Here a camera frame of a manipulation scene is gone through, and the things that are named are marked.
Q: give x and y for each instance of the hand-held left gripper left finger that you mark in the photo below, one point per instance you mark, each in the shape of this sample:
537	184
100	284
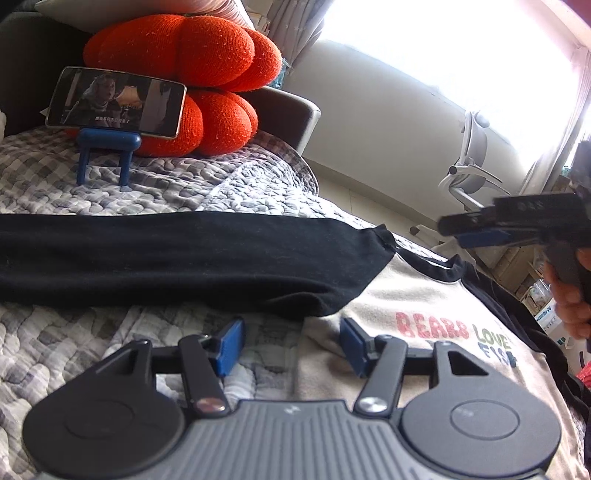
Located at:
231	344

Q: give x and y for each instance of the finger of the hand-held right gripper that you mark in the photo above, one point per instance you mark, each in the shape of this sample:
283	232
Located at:
466	221
485	239

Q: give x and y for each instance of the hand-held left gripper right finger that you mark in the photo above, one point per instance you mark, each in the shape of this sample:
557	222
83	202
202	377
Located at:
353	344

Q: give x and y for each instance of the beige black raglan shirt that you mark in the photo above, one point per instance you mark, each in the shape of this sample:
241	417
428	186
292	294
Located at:
184	258

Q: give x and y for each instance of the person's right hand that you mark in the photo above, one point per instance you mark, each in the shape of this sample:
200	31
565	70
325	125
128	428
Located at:
572	318

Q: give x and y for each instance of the grey curtain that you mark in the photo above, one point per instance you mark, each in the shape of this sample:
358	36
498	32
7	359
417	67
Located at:
554	152
295	23

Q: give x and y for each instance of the white office chair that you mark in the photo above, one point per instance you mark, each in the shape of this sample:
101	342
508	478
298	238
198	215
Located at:
475	147

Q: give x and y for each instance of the white plastic bag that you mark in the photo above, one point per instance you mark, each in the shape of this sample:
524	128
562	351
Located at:
551	323

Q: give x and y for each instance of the red bag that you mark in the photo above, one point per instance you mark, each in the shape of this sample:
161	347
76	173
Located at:
585	374

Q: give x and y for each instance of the bright window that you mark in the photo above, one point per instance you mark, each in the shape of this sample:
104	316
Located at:
438	46

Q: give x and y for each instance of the grey sofa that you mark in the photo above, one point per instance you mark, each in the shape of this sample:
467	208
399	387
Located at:
286	115

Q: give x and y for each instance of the grey checked quilt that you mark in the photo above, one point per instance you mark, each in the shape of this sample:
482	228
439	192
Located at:
69	194

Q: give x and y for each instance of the blue patterned bag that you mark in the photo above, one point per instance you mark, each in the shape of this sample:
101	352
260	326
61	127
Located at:
281	76

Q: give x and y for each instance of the blue phone stand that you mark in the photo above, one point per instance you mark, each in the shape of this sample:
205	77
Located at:
108	138

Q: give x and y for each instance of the smartphone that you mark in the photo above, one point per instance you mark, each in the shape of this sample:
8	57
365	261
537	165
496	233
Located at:
115	99

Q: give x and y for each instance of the white pillow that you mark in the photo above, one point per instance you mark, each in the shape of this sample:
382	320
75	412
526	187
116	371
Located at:
138	9

